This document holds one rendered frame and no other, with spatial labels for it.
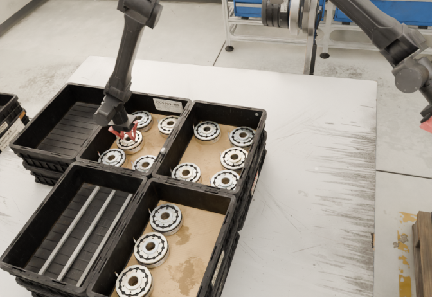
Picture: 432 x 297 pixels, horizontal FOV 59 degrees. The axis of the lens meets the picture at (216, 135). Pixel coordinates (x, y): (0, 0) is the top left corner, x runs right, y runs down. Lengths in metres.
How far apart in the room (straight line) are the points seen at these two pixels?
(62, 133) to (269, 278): 1.01
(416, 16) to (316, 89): 1.48
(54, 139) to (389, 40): 1.29
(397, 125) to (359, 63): 0.73
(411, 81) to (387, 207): 1.48
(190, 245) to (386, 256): 1.24
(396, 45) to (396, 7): 2.16
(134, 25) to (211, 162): 0.57
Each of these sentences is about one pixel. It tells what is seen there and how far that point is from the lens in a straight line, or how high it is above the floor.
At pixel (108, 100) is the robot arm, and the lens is 1.35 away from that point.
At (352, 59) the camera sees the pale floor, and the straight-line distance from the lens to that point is 3.37.
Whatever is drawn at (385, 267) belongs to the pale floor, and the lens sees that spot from 2.17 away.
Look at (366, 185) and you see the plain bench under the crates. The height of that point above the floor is 0.70.
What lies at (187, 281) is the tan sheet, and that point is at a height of 0.83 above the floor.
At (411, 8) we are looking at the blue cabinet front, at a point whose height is 0.45.
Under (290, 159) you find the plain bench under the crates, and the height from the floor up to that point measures 0.70.
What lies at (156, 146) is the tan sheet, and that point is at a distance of 1.50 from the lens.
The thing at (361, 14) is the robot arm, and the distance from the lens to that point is 0.98.
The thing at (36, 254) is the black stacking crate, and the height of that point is 0.83.
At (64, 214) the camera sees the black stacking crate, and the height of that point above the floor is 0.83.
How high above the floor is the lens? 1.88
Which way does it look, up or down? 45 degrees down
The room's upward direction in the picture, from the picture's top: 8 degrees counter-clockwise
